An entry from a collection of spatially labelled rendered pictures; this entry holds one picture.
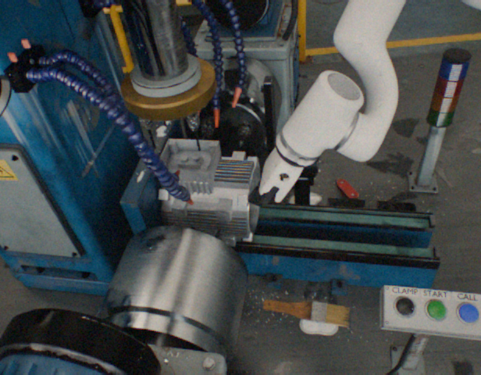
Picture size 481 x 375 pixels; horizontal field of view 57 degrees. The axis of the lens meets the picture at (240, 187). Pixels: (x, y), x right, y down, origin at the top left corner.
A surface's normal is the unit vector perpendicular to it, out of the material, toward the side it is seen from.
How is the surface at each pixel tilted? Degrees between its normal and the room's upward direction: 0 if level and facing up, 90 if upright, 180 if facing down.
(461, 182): 0
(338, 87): 29
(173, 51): 90
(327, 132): 91
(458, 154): 0
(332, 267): 90
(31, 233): 90
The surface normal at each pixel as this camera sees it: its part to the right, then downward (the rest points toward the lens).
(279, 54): -0.18, 0.72
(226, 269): 0.74, -0.36
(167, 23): 0.72, 0.44
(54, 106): 0.98, 0.06
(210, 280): 0.54, -0.51
